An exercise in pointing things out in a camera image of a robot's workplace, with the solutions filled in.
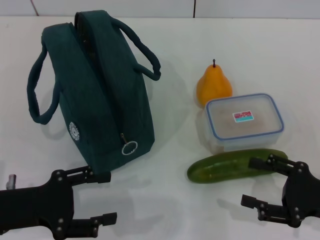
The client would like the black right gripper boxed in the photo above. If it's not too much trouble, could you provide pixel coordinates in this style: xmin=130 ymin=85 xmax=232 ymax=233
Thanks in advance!
xmin=240 ymin=154 xmax=320 ymax=228

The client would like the left gripper cable with plug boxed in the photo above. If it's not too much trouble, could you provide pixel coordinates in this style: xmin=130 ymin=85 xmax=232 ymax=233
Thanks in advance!
xmin=6 ymin=174 xmax=17 ymax=189

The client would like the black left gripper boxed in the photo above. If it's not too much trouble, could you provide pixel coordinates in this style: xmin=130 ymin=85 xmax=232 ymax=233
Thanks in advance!
xmin=0 ymin=165 xmax=118 ymax=239

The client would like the orange pear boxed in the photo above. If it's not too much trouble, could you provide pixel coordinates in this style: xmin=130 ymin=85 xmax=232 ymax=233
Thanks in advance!
xmin=196 ymin=59 xmax=233 ymax=108

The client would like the clear blue-rimmed food container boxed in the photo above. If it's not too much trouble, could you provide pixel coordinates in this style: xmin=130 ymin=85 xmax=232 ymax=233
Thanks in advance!
xmin=205 ymin=92 xmax=285 ymax=153

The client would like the green cucumber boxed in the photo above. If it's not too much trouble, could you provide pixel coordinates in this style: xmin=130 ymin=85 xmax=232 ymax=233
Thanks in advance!
xmin=187 ymin=148 xmax=289 ymax=184

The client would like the dark teal insulated lunch bag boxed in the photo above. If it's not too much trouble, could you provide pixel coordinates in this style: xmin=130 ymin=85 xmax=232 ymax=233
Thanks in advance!
xmin=26 ymin=9 xmax=162 ymax=173

